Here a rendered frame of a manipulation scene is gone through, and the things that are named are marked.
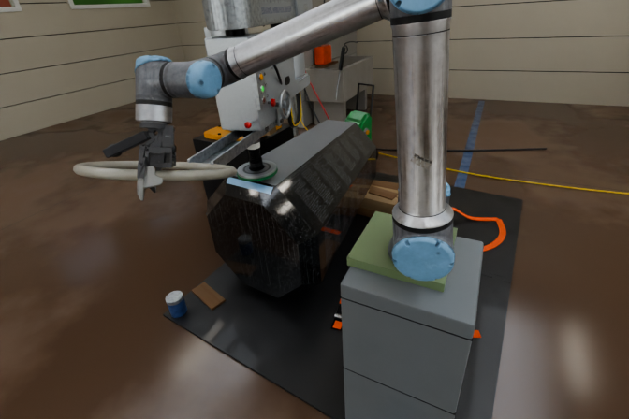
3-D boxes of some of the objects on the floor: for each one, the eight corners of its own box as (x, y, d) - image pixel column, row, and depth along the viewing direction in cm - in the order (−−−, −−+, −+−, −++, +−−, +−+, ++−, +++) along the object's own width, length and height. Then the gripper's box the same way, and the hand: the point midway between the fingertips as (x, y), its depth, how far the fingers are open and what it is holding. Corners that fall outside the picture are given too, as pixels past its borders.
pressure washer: (356, 153, 417) (355, 81, 377) (378, 161, 394) (380, 84, 354) (336, 163, 397) (333, 87, 356) (358, 170, 373) (358, 92, 333)
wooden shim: (191, 291, 224) (191, 290, 224) (204, 282, 231) (204, 281, 230) (212, 310, 209) (212, 309, 208) (226, 300, 215) (225, 298, 215)
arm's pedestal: (466, 379, 163) (500, 236, 124) (453, 499, 124) (495, 347, 85) (367, 341, 184) (369, 209, 145) (329, 435, 146) (317, 289, 106)
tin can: (179, 303, 216) (174, 288, 210) (191, 308, 212) (185, 293, 206) (167, 314, 208) (161, 299, 202) (179, 320, 204) (173, 305, 198)
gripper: (168, 122, 83) (167, 202, 85) (179, 126, 102) (179, 192, 104) (128, 120, 80) (129, 202, 82) (148, 124, 99) (148, 191, 102)
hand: (145, 196), depth 92 cm, fingers open, 14 cm apart
